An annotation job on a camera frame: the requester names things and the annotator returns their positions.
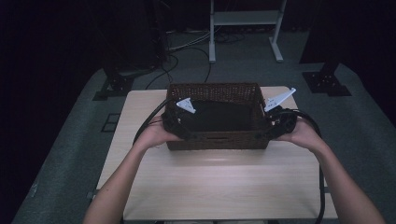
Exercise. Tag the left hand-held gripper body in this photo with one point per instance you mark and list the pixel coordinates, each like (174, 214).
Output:
(171, 123)

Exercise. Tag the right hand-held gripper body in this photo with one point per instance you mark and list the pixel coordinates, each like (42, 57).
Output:
(283, 121)

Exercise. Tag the brown wicker basket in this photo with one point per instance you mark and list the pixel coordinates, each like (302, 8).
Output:
(218, 143)

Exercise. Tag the black cloth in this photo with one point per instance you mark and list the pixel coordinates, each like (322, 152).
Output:
(218, 116)

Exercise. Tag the person's left hand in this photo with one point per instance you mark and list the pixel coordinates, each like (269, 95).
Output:
(154, 133)

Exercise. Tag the person's right hand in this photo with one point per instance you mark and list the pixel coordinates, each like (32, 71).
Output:
(305, 135)

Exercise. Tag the black stand base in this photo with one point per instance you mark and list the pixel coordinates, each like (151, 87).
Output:
(325, 82)
(116, 84)

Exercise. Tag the black floor tape square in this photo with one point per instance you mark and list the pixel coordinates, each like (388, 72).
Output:
(110, 123)

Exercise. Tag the white metal desk frame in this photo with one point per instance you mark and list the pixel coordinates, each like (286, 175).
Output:
(246, 17)

